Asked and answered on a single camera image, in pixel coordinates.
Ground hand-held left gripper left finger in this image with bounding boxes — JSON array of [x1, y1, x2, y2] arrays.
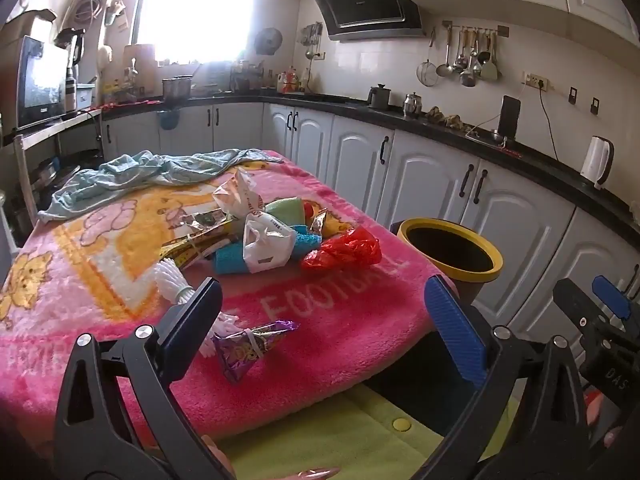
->
[[52, 276, 236, 480]]

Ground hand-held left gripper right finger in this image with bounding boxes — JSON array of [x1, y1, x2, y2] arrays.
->
[[410, 275, 591, 480]]

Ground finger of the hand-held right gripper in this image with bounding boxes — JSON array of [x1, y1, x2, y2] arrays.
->
[[591, 274, 635, 319], [552, 278, 608, 333]]

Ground yellow-rimmed trash bin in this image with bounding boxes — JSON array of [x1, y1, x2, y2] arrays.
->
[[396, 217, 504, 311]]

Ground purple snack wrapper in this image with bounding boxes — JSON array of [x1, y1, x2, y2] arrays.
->
[[211, 320, 300, 385]]

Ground shiny silver snack wrapper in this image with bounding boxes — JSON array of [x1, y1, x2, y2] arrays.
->
[[172, 210, 231, 233]]

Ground green sponge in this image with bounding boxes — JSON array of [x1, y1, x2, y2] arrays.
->
[[264, 199, 307, 223]]

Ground person's right hand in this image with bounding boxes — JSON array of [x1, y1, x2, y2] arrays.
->
[[584, 389, 627, 452]]

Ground blue sponge cloth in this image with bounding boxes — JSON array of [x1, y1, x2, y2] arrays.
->
[[214, 224, 323, 276]]

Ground yellow snack wrapper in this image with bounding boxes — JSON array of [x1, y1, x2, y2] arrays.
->
[[160, 230, 236, 268]]

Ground white plastic bag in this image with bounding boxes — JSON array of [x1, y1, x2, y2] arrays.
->
[[242, 212, 297, 275]]

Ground crumpled white paper bag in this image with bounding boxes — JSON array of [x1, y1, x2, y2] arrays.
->
[[212, 167, 268, 221]]

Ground pink printed blanket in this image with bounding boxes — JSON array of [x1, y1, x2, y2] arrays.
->
[[0, 149, 458, 456]]

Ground red plastic bag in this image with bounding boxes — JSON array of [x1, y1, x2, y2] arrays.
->
[[300, 226, 383, 272]]

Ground white electric kettle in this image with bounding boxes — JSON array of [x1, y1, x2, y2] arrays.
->
[[580, 135, 615, 191]]

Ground gold snack wrapper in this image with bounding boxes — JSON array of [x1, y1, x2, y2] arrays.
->
[[309, 208, 333, 238]]

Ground light blue cloth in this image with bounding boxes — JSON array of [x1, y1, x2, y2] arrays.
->
[[37, 148, 286, 225]]

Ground person's green clothing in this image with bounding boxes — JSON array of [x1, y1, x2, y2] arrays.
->
[[215, 385, 521, 480]]

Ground black phone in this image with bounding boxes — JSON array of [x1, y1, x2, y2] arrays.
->
[[500, 95, 522, 138]]

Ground black kitchen countertop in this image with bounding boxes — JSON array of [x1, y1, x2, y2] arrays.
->
[[100, 91, 640, 233]]

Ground white lower cabinets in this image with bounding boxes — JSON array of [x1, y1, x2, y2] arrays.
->
[[102, 102, 640, 361]]

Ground brown root pieces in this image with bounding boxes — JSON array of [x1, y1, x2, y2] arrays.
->
[[425, 106, 464, 129]]

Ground steel cooking pot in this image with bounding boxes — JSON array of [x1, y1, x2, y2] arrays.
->
[[161, 76, 193, 100]]

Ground metal shelf rack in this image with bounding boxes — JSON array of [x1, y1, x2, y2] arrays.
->
[[0, 107, 103, 241]]

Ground group of condiment bottles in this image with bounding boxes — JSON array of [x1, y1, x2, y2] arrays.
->
[[230, 60, 311, 95]]

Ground dark metal kettle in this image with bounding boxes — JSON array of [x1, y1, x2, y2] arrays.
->
[[368, 84, 392, 110]]

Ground beige cutting board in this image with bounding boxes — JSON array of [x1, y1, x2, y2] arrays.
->
[[122, 44, 157, 91]]

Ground row of hanging kitchen utensils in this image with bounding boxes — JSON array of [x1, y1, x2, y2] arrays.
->
[[417, 21, 510, 88]]

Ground black microwave oven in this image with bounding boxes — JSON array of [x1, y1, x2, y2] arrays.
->
[[16, 35, 71, 131]]

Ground bright window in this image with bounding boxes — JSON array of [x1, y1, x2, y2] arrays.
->
[[132, 0, 258, 66]]

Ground black range hood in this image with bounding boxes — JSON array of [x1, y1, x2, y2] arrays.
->
[[306, 0, 423, 42]]

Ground white charging cable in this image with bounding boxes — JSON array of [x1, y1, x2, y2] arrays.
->
[[465, 87, 560, 161]]

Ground coiled white cable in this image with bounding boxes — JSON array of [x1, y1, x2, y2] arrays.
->
[[75, 0, 106, 23]]

